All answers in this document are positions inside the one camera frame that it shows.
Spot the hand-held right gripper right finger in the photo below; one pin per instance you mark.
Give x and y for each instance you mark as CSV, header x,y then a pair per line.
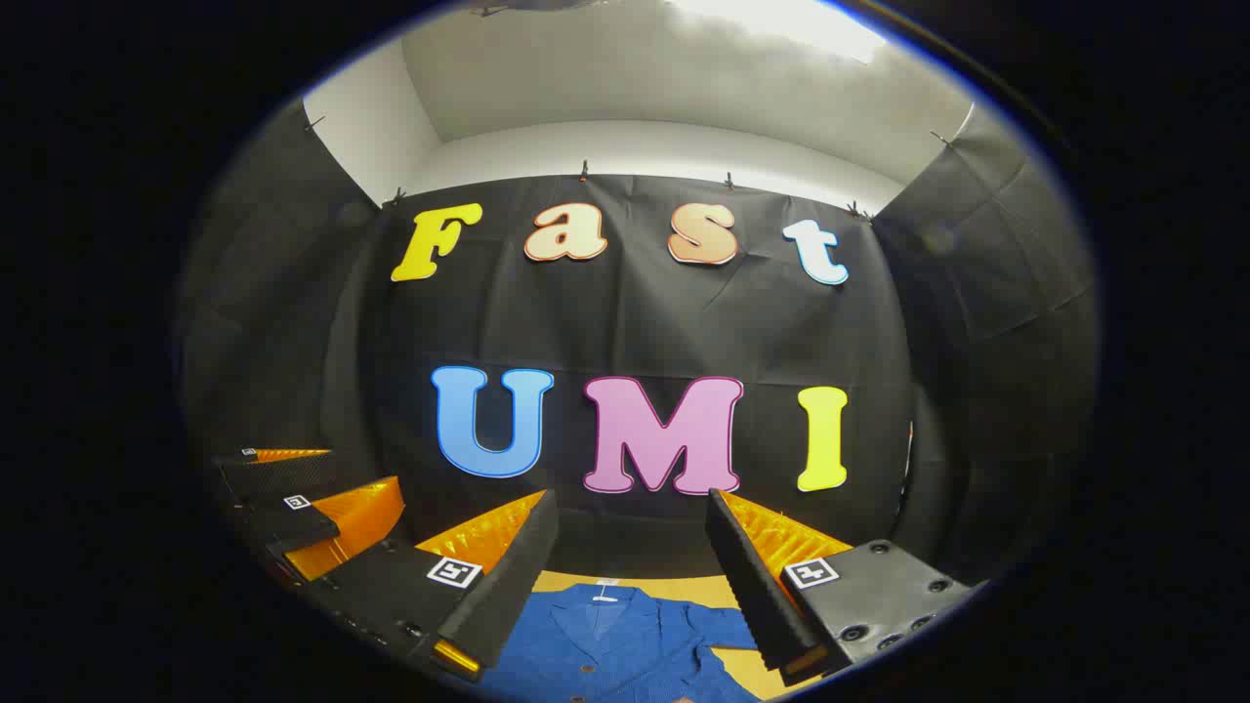
x,y
757,586

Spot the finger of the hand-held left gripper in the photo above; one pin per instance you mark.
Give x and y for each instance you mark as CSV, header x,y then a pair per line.
x,y
278,478
293,532

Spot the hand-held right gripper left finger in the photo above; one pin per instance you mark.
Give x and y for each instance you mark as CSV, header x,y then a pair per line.
x,y
508,596

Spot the blue button shirt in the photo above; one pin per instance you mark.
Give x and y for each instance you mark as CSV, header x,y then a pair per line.
x,y
625,644

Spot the row of small cloth clips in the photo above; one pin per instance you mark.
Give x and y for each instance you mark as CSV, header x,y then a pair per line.
x,y
583,172

